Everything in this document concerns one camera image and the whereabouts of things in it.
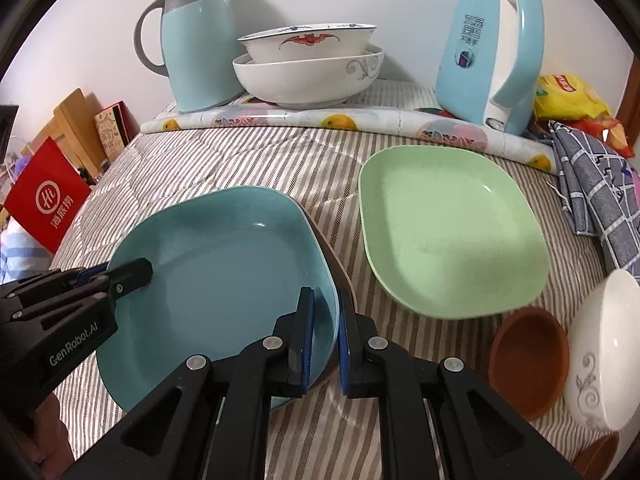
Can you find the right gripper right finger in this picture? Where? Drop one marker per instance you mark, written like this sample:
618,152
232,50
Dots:
438,419

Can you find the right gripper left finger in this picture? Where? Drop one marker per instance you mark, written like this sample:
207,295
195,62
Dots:
209,419

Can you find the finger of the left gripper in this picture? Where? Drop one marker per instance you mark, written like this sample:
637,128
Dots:
114,283
52,283

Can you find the brown small bowl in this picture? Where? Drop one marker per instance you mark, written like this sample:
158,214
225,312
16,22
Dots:
528,361
593,462

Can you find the blue square plate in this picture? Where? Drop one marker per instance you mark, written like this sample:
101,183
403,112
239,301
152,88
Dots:
226,265

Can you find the white ceramic bowl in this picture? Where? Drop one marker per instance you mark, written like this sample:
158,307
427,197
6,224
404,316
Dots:
602,387

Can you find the green square plate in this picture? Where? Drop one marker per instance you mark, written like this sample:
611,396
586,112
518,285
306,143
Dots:
449,234

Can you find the person's left hand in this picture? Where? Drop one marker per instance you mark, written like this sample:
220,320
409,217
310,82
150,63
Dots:
48,446

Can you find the red paper bag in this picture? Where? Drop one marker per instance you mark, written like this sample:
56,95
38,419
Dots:
47,195

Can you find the pink square plate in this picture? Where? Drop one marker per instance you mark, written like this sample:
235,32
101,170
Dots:
342,282

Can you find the patterned brown box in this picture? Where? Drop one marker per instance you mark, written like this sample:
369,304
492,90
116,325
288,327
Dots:
112,128

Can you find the light blue thermos jug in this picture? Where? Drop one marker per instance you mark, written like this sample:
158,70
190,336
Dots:
198,44

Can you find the grey checked cloth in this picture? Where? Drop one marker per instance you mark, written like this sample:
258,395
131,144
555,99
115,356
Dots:
599,195

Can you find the large white bowl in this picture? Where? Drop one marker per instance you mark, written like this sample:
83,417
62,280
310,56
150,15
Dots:
309,83

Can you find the fruit print rolled mat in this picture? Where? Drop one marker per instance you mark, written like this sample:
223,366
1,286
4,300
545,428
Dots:
411,124

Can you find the blue patterned white bowl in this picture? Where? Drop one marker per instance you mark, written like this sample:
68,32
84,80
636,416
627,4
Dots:
305,42

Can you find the red snack bag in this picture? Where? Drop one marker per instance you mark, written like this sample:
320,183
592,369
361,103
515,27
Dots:
609,131

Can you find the yellow chips bag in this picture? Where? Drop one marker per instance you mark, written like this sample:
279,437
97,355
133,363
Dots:
567,97

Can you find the light blue electric kettle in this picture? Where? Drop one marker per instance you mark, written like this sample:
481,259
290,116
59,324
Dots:
491,63

